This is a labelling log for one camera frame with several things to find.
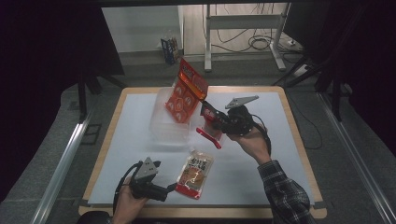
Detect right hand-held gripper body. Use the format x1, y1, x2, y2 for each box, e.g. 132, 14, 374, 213
219, 95, 260, 136

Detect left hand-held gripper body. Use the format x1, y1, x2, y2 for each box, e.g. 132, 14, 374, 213
129, 157, 171, 203

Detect white snack packet red base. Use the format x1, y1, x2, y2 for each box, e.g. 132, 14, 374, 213
175, 148, 215, 201

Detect clear plastic container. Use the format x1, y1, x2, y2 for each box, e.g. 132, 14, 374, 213
148, 86, 204, 147

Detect orange-red snack packet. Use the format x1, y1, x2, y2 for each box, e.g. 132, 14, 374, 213
163, 58, 209, 124

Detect person's left hand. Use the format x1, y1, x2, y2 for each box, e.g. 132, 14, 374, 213
111, 185, 149, 224

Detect person's right hand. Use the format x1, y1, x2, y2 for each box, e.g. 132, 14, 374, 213
227, 125, 272, 166

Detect clear snack packet red edge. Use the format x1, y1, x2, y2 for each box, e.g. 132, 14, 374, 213
195, 103, 227, 150

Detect white table sheet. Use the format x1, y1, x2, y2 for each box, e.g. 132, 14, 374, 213
88, 91, 316, 207

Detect black floor plate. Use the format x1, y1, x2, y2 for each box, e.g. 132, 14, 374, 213
80, 123, 103, 146

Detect black tripod stand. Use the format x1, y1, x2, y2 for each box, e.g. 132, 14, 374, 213
75, 69, 127, 123
273, 54, 354, 123

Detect black curtain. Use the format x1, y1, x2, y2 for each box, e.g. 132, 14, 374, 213
282, 0, 396, 157
0, 0, 126, 202

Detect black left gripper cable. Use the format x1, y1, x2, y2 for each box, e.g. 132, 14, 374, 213
112, 161, 143, 216

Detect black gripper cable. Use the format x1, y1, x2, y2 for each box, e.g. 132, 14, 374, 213
112, 161, 143, 216
251, 114, 273, 157

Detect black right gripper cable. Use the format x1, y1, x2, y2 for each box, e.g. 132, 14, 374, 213
251, 114, 273, 157

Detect thin black floor cable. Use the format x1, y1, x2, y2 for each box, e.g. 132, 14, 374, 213
285, 92, 324, 151

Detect black floor cables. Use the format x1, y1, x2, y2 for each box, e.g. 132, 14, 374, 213
214, 3, 283, 54

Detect aluminium rail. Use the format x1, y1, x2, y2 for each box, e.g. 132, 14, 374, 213
30, 104, 96, 224
317, 91, 396, 224

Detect white metal stand frame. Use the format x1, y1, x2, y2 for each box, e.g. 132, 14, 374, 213
204, 3, 288, 73

